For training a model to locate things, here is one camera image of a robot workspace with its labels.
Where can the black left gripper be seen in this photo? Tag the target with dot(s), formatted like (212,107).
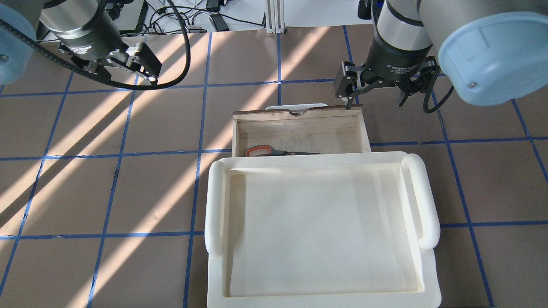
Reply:
(87,44)

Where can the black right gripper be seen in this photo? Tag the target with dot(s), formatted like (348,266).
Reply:
(394,60)

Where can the wooden drawer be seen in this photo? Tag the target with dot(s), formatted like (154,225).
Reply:
(301,128)

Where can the grey orange scissors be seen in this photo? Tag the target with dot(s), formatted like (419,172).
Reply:
(269,151)

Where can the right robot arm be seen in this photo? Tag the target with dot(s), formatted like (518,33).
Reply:
(491,50)

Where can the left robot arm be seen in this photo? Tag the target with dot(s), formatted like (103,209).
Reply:
(27,16)

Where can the white tray cabinet top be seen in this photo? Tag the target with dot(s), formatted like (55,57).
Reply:
(322,231)

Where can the aluminium frame post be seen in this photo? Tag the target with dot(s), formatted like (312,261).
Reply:
(275,17)

